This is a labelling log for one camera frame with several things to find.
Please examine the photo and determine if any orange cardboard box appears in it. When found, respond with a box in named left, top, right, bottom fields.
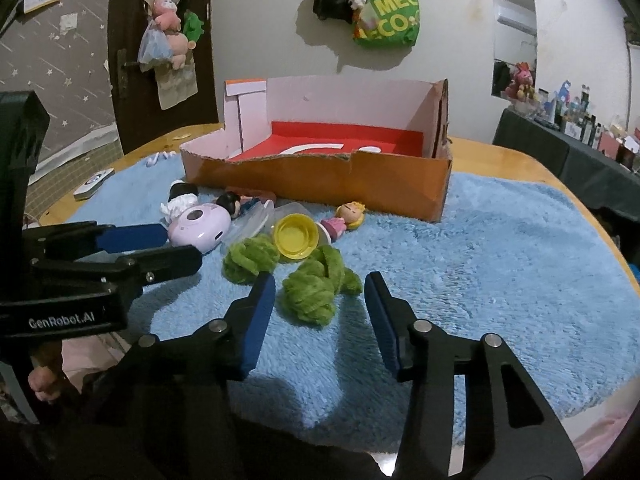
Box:
left=180, top=76, right=453, bottom=223

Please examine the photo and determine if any person's left hand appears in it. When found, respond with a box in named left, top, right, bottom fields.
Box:
left=27, top=359, right=67, bottom=404

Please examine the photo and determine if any yellow plastic cap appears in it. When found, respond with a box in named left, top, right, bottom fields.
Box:
left=272, top=213, right=321, bottom=261

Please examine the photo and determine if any green plush toy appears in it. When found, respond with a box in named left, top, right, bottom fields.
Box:
left=181, top=10, right=206, bottom=41

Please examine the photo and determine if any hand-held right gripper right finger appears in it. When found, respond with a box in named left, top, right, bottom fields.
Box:
left=364, top=271, right=586, bottom=480

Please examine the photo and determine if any black-haired figurine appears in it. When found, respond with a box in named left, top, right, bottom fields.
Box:
left=216, top=191, right=276, bottom=221

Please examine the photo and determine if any dark wooden door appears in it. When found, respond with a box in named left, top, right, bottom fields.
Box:
left=107, top=0, right=223, bottom=156

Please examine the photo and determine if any pink plush doll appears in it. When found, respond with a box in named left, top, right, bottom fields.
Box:
left=505, top=62, right=536, bottom=103

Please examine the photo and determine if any white-dress figurine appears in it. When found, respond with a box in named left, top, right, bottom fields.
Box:
left=160, top=180, right=201, bottom=223

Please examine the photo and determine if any pink plush toy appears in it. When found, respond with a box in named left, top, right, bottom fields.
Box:
left=150, top=0, right=198, bottom=68

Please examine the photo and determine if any row of bottles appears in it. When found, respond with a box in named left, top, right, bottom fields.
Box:
left=537, top=80, right=640, bottom=166

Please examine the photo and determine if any green tote bag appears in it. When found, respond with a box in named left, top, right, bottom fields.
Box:
left=352, top=0, right=421, bottom=48

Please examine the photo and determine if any blue fluffy mat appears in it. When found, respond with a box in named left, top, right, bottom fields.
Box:
left=75, top=157, right=640, bottom=453

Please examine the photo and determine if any wall mirror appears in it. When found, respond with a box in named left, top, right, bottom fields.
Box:
left=490, top=0, right=538, bottom=101

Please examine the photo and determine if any door handle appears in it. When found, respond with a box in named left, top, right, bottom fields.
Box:
left=116, top=49, right=143, bottom=96

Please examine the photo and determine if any white oval device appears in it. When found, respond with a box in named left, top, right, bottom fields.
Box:
left=73, top=170, right=116, bottom=202

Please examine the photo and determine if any pink round device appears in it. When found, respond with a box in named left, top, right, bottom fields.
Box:
left=167, top=203, right=233, bottom=254

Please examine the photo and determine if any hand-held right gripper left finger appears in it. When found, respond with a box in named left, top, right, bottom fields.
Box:
left=75, top=272, right=277, bottom=480

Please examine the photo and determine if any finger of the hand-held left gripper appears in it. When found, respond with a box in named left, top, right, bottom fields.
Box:
left=30, top=245, right=203, bottom=289
left=22, top=222, right=168, bottom=262

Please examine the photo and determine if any blond girl figurine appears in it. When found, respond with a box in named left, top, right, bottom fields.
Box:
left=320, top=201, right=367, bottom=243

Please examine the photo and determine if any green yarn ball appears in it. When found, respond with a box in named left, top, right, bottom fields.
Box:
left=221, top=235, right=281, bottom=286
left=281, top=246, right=363, bottom=328

